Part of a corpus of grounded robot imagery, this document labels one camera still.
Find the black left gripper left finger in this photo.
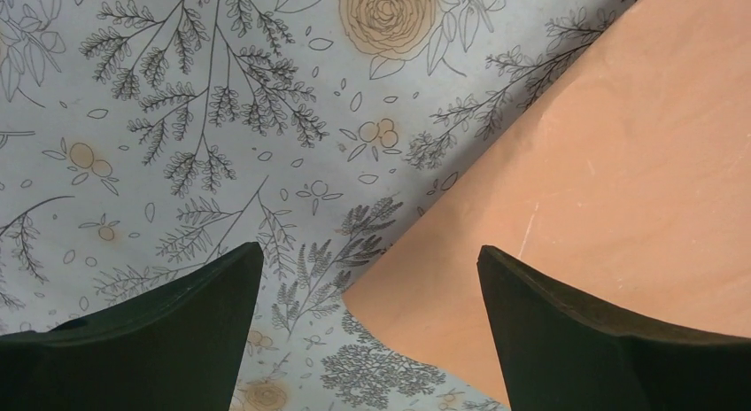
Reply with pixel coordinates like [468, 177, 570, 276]
[1, 243, 263, 410]

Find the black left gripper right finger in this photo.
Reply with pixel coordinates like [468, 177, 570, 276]
[477, 245, 750, 410]

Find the floral patterned tablecloth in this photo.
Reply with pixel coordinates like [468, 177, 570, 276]
[1, 0, 638, 410]

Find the peach wrapping paper sheet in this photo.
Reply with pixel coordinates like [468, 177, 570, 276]
[344, 0, 750, 405]

